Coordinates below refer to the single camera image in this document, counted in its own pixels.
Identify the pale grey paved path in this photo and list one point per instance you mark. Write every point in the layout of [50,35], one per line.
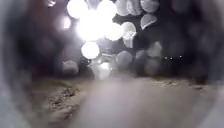
[140,103]

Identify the dark rough ground strip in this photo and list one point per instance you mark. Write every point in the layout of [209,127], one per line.
[55,100]

